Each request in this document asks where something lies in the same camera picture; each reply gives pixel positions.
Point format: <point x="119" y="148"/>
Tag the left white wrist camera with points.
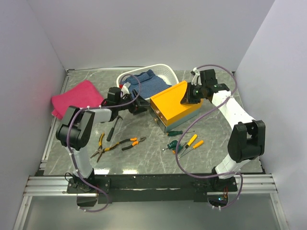
<point x="125" y="88"/>

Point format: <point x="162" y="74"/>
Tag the green orange stubby screwdriver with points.
<point x="179" y="148"/>

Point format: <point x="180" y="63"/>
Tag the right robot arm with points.
<point x="247" y="139"/>

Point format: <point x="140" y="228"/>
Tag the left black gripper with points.
<point x="137" y="106"/>

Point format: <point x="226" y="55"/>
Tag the yellow drawer cabinet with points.
<point x="166" y="105"/>

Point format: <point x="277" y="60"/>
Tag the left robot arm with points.
<point x="76" y="126"/>

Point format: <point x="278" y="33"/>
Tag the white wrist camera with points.
<point x="196" y="77"/>
<point x="125" y="88"/>

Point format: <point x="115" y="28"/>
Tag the aluminium frame rail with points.
<point x="57" y="185"/>

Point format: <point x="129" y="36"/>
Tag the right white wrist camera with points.
<point x="196" y="77"/>

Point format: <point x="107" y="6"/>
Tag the black handled hammer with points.
<point x="110" y="135"/>

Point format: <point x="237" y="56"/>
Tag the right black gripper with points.
<point x="188" y="98"/>

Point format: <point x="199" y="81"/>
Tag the orange black combination pliers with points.
<point x="135" y="141"/>

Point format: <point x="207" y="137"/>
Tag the black base beam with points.
<point x="148" y="187"/>

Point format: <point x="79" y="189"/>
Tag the pink folded towel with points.
<point x="82" y="95"/>

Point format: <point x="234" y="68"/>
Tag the dark green screwdriver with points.
<point x="174" y="133"/>

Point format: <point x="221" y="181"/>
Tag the blue checkered shirt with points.
<point x="151" y="84"/>

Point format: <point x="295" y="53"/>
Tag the yellow needle nose pliers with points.
<point x="99" y="150"/>

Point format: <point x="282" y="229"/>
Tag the yellow screwdriver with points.
<point x="190" y="141"/>

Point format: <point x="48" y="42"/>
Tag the white plastic basket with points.
<point x="161" y="70"/>

